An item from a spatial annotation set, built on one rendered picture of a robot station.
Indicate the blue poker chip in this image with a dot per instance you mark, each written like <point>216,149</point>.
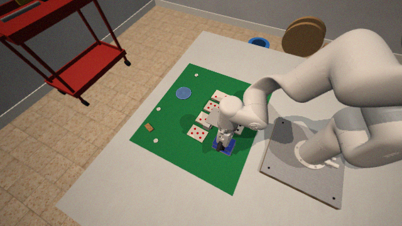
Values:
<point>183,93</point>

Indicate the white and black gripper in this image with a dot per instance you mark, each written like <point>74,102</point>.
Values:
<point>223,140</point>

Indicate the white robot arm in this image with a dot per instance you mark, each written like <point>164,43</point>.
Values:
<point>363,72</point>

